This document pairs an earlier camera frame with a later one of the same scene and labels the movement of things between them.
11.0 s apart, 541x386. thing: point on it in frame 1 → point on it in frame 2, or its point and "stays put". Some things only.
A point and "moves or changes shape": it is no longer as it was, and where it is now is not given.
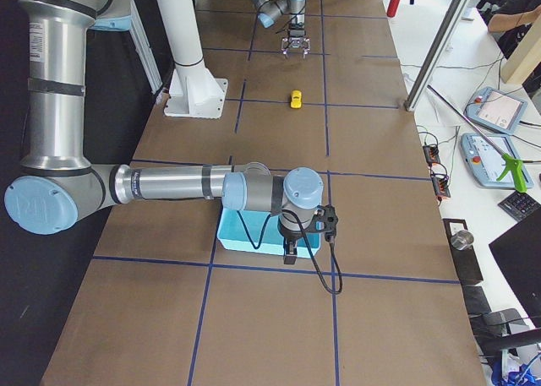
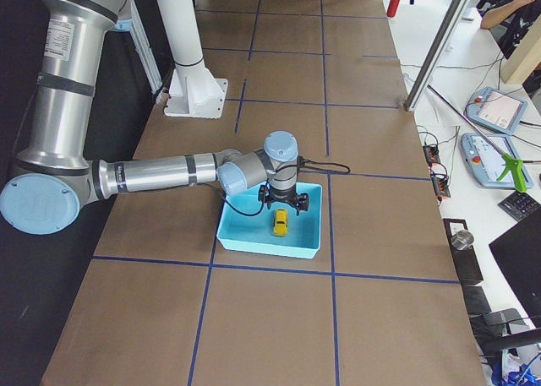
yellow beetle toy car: x=296 y=99 moves or changes shape
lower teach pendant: x=485 y=162 stays put
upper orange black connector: x=432 y=154 stays put
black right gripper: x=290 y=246 → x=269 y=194
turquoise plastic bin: x=254 y=230 stays put
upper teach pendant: x=497 y=109 stays put
